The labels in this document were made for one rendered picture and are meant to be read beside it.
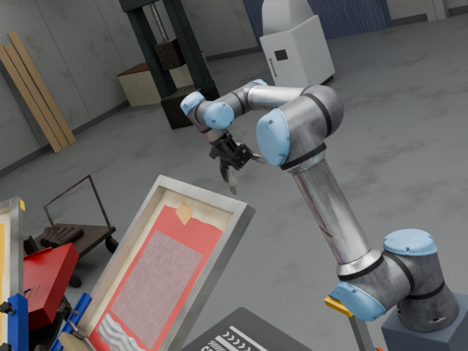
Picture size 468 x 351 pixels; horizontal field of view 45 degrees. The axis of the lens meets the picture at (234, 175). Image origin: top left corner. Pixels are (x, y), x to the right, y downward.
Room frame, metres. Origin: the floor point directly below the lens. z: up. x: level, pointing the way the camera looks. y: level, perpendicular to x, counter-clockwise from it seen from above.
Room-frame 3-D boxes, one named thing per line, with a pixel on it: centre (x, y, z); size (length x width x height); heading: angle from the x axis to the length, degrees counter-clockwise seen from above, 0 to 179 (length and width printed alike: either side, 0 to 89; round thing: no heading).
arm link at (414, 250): (1.18, -0.33, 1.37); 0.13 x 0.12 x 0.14; 112
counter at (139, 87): (11.15, 0.57, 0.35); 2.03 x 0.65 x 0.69; 39
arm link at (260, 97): (1.47, -0.21, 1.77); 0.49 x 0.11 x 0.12; 22
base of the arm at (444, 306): (1.18, -0.33, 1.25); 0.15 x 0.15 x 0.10
